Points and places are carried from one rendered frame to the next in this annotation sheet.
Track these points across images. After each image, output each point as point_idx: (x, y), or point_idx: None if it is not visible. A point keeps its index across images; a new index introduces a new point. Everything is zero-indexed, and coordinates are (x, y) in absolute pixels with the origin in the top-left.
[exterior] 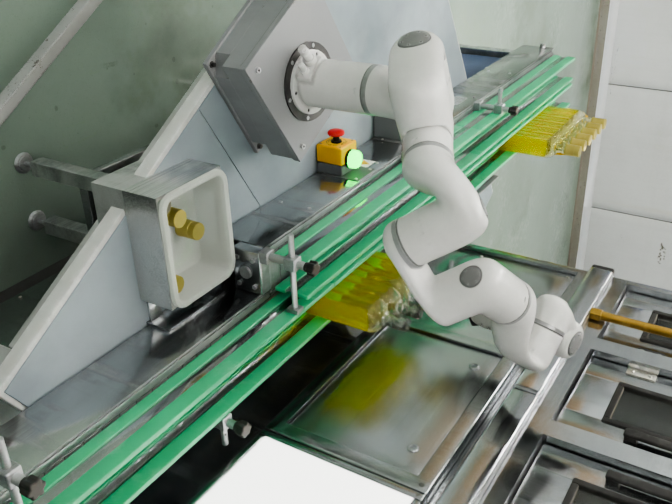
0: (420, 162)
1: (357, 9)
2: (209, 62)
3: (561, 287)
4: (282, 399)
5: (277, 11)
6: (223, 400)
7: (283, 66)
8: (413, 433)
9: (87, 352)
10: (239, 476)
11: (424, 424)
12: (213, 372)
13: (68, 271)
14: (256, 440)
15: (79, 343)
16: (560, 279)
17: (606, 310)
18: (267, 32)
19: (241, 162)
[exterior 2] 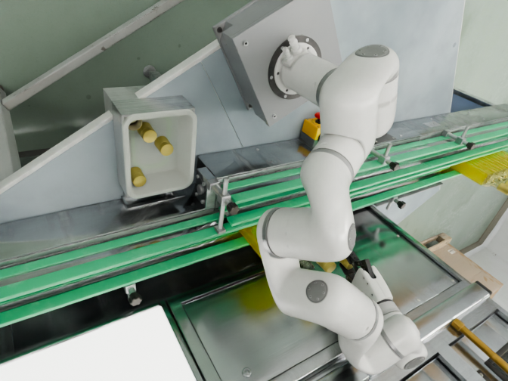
0: (311, 168)
1: (374, 32)
2: (217, 27)
3: (443, 286)
4: (199, 280)
5: (283, 1)
6: (136, 272)
7: (273, 48)
8: (255, 359)
9: (62, 202)
10: (120, 329)
11: (268, 355)
12: (128, 253)
13: (58, 144)
14: (152, 306)
15: (54, 194)
16: (446, 279)
17: (468, 323)
18: (266, 15)
19: (233, 113)
